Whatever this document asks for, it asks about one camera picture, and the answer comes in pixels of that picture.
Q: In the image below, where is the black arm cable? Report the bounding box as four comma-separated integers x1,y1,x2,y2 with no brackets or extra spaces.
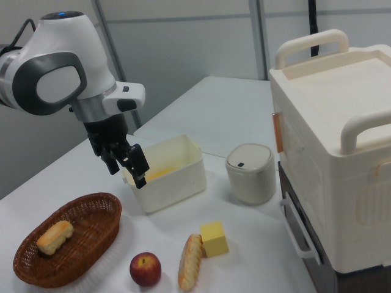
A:
9,18,37,51

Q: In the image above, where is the white drawer handle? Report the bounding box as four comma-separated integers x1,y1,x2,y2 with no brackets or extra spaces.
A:
280,198,322,266

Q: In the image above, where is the large cream storage box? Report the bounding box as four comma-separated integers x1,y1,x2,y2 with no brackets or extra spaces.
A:
268,29,391,275

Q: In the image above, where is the orange cabinet door handle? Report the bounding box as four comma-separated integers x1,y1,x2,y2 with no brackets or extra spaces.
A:
271,112,284,153

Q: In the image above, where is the brown wicker basket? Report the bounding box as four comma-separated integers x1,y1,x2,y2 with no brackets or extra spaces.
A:
12,192,123,289

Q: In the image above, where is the cream open plastic bin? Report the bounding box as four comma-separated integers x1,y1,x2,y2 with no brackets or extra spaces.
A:
120,134,208,214

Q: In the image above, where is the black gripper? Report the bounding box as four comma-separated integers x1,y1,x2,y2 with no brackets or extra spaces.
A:
83,113,150,190

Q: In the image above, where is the red apple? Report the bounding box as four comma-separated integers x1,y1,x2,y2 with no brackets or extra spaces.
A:
129,251,162,288

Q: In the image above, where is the black pole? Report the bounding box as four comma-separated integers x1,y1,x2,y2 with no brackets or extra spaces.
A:
306,0,320,57

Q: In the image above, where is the yellow cube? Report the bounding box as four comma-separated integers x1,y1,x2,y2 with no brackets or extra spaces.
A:
199,220,230,259

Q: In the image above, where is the small rectangular bread loaf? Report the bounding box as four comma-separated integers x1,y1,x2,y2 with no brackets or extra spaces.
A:
36,220,75,256

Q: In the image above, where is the long hot dog bun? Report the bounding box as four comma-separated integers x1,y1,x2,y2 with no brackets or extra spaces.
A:
178,233,203,291

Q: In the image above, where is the yellow flat object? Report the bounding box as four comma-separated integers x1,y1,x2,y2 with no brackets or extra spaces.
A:
145,166,181,181

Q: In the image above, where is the small cream lidded trash can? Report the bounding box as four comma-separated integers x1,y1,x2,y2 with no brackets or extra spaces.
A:
225,143,277,205

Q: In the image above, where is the dark brown drawer unit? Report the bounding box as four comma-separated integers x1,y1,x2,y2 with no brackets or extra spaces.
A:
277,161,339,293

